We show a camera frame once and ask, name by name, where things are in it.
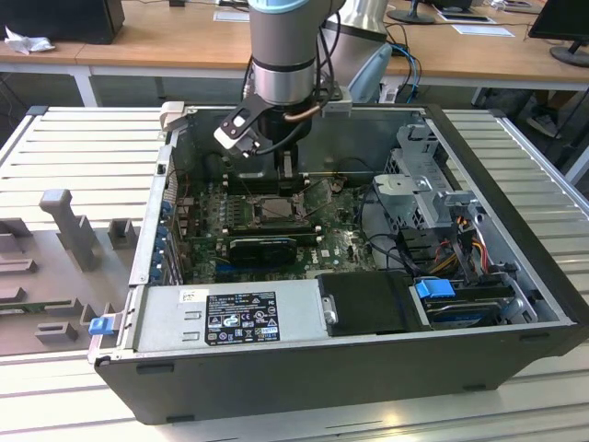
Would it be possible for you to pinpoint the black monitor stand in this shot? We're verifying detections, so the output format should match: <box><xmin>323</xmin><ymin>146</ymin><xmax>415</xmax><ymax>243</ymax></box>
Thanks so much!
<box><xmin>386</xmin><ymin>0</ymin><xmax>437</xmax><ymax>26</ymax></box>

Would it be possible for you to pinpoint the blue plastic latch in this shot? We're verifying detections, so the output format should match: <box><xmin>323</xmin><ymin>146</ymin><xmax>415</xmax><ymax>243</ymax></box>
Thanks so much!
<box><xmin>89</xmin><ymin>316</ymin><xmax>115</xmax><ymax>337</ymax></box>

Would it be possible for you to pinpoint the hard disk in blue carrier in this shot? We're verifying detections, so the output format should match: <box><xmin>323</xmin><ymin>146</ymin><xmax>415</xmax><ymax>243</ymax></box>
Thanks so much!
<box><xmin>412</xmin><ymin>277</ymin><xmax>513</xmax><ymax>332</ymax></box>

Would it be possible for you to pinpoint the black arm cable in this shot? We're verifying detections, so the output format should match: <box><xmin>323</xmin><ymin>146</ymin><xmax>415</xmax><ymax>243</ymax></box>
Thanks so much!
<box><xmin>315</xmin><ymin>11</ymin><xmax>344</xmax><ymax>101</ymax></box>

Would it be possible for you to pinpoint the wooden desk white frame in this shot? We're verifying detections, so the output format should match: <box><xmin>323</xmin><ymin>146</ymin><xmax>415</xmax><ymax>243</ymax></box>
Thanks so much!
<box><xmin>0</xmin><ymin>17</ymin><xmax>100</xmax><ymax>110</ymax></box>
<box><xmin>75</xmin><ymin>0</ymin><xmax>589</xmax><ymax>110</ymax></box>

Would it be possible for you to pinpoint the black looped cable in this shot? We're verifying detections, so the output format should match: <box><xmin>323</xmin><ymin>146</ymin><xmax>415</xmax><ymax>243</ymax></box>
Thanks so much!
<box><xmin>356</xmin><ymin>158</ymin><xmax>406</xmax><ymax>277</ymax></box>

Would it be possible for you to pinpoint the grey parts rack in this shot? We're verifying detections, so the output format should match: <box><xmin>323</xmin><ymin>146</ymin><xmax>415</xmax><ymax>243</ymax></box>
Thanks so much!
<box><xmin>0</xmin><ymin>187</ymin><xmax>144</xmax><ymax>358</ymax></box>

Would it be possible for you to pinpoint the pale blue teach pendant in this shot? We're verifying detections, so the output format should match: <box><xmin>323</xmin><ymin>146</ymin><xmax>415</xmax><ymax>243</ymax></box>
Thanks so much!
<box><xmin>346</xmin><ymin>42</ymin><xmax>395</xmax><ymax>105</ymax></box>

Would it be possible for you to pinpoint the black and grey PC case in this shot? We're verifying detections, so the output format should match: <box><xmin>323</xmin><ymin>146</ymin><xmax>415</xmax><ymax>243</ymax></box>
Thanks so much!
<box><xmin>87</xmin><ymin>101</ymin><xmax>589</xmax><ymax>427</ymax></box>

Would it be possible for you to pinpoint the black computer tower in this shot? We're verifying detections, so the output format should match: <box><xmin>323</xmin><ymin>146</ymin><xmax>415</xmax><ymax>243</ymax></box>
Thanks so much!
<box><xmin>0</xmin><ymin>0</ymin><xmax>126</xmax><ymax>46</ymax></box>

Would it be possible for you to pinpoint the green computer motherboard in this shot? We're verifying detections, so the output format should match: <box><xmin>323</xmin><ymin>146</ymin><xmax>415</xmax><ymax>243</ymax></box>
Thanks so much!
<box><xmin>177</xmin><ymin>177</ymin><xmax>383</xmax><ymax>285</ymax></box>

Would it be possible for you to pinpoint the white sheet of paper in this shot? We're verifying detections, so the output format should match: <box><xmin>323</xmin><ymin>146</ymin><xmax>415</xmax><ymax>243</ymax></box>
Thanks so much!
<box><xmin>452</xmin><ymin>22</ymin><xmax>515</xmax><ymax>40</ymax></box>
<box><xmin>213</xmin><ymin>8</ymin><xmax>253</xmax><ymax>24</ymax></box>

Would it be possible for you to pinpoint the blue cable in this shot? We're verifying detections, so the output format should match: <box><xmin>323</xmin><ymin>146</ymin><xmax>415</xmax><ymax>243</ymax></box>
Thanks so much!
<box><xmin>390</xmin><ymin>43</ymin><xmax>423</xmax><ymax>100</ymax></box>

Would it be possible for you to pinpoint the grey case release latch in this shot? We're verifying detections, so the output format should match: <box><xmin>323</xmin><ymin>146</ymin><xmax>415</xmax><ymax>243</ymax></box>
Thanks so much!
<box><xmin>158</xmin><ymin>101</ymin><xmax>186</xmax><ymax>135</ymax></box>

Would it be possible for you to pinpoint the CPU socket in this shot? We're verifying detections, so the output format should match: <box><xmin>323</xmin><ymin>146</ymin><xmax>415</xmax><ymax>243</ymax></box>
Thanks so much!
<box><xmin>246</xmin><ymin>192</ymin><xmax>310</xmax><ymax>229</ymax></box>

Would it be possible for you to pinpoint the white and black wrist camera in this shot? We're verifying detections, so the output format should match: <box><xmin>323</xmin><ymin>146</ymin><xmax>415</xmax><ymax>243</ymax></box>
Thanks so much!
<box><xmin>213</xmin><ymin>98</ymin><xmax>265</xmax><ymax>160</ymax></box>

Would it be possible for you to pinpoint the yellow red black wire bundle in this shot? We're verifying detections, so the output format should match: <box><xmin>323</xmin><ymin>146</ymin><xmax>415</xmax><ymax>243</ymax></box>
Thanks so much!
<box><xmin>432</xmin><ymin>228</ymin><xmax>491</xmax><ymax>273</ymax></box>

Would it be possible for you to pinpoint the black graphics card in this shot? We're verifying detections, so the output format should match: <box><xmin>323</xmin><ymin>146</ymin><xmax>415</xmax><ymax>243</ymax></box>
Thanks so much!
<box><xmin>228</xmin><ymin>237</ymin><xmax>298</xmax><ymax>267</ymax></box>

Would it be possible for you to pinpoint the silver topped green CPU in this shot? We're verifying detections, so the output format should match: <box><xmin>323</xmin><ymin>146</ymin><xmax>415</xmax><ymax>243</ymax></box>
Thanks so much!
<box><xmin>260</xmin><ymin>198</ymin><xmax>298</xmax><ymax>221</ymax></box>

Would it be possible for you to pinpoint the black computer monitor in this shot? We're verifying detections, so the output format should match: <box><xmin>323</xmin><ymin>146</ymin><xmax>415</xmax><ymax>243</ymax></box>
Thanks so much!
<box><xmin>527</xmin><ymin>0</ymin><xmax>589</xmax><ymax>69</ymax></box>

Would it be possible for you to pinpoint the silver power supply unit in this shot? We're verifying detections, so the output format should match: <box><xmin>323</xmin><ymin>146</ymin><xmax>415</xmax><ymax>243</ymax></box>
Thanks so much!
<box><xmin>117</xmin><ymin>283</ymin><xmax>333</xmax><ymax>355</ymax></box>

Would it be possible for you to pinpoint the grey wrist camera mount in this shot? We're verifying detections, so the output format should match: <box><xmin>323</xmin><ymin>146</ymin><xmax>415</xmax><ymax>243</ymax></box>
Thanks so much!
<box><xmin>320</xmin><ymin>84</ymin><xmax>355</xmax><ymax>118</ymax></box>

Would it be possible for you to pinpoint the silver metal drive cage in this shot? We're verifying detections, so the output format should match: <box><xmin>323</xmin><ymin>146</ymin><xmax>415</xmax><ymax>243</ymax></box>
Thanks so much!
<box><xmin>371</xmin><ymin>122</ymin><xmax>490</xmax><ymax>231</ymax></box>

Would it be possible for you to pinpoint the dark shoe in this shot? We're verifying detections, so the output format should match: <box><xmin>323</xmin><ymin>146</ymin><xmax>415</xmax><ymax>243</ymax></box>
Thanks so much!
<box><xmin>525</xmin><ymin>91</ymin><xmax>568</xmax><ymax>140</ymax></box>

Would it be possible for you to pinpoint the metal socket cover frame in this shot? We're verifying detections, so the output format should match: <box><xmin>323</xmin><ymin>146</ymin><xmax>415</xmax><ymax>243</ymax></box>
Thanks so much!
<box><xmin>302</xmin><ymin>178</ymin><xmax>334</xmax><ymax>218</ymax></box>

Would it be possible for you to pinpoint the crumpled white paper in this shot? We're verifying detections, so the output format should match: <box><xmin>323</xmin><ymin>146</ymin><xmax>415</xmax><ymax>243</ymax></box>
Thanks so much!
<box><xmin>3</xmin><ymin>25</ymin><xmax>57</xmax><ymax>56</ymax></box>

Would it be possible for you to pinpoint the metal wire locking lever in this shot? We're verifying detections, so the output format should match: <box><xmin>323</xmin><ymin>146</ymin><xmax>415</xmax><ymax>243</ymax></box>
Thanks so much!
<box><xmin>298</xmin><ymin>179</ymin><xmax>315</xmax><ymax>222</ymax></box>
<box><xmin>238</xmin><ymin>176</ymin><xmax>260</xmax><ymax>204</ymax></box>

